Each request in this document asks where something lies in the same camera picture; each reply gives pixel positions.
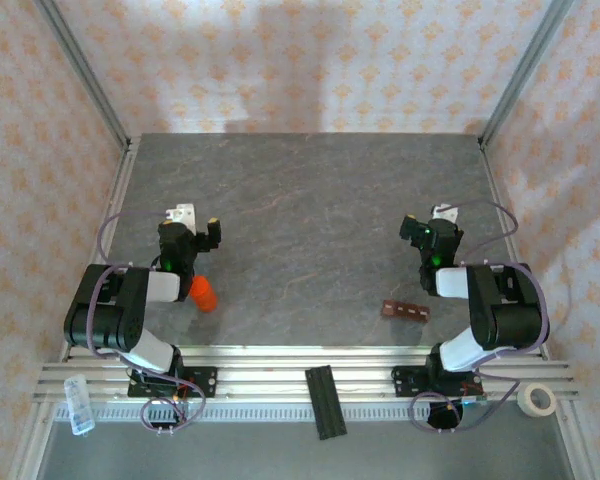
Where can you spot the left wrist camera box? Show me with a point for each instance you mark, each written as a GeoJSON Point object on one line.
{"type": "Point", "coordinates": [185, 214]}

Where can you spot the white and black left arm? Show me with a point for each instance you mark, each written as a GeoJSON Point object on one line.
{"type": "Point", "coordinates": [105, 310]}

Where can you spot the white masking tape roll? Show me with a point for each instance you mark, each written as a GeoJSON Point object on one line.
{"type": "Point", "coordinates": [524, 400]}

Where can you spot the brown translucent pill organizer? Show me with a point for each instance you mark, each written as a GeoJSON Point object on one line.
{"type": "Point", "coordinates": [405, 310]}

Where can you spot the aluminium frame post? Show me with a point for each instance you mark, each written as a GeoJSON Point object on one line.
{"type": "Point", "coordinates": [527, 70]}
{"type": "Point", "coordinates": [87, 75]}

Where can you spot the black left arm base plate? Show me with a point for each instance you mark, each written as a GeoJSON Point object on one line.
{"type": "Point", "coordinates": [205, 380]}

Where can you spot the aluminium mounting rail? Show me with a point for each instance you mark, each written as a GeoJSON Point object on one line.
{"type": "Point", "coordinates": [270, 385]}

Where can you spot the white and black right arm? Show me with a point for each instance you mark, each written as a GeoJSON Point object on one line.
{"type": "Point", "coordinates": [505, 310]}

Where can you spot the aluminium side rail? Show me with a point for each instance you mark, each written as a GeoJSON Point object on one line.
{"type": "Point", "coordinates": [120, 195]}
{"type": "Point", "coordinates": [491, 175]}

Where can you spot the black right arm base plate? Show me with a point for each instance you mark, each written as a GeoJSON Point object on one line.
{"type": "Point", "coordinates": [405, 382]}

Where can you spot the black ridged bar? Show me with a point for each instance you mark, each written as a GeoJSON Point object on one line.
{"type": "Point", "coordinates": [325, 400]}

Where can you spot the orange pill bottle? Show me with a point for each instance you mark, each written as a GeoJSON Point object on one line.
{"type": "Point", "coordinates": [200, 287]}

